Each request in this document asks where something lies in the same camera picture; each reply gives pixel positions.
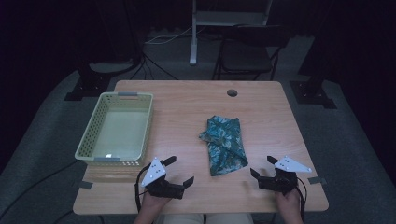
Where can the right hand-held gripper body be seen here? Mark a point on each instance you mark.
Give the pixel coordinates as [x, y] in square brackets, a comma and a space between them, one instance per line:
[280, 182]

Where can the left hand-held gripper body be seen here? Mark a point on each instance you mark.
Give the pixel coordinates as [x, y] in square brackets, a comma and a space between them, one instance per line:
[154, 171]

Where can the teal floral shirt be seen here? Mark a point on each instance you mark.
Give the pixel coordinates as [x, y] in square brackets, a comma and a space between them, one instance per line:
[225, 144]

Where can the person's right hand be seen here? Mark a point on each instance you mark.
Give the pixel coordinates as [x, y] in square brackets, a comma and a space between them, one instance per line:
[288, 202]

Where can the person's left hand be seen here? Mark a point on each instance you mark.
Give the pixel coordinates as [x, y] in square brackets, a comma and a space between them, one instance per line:
[155, 203]

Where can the grey tape piece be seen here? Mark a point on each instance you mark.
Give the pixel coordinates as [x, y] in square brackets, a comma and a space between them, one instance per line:
[85, 184]
[317, 180]

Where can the light green plastic basket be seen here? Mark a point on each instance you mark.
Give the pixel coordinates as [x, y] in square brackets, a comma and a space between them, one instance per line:
[120, 133]

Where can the black stand base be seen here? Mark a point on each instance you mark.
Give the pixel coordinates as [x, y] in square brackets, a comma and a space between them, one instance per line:
[311, 93]
[90, 84]

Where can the black folding chair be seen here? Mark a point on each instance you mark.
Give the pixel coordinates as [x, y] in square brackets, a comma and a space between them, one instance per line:
[249, 53]

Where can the white metal stand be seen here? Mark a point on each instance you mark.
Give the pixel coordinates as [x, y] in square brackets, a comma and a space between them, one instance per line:
[199, 18]

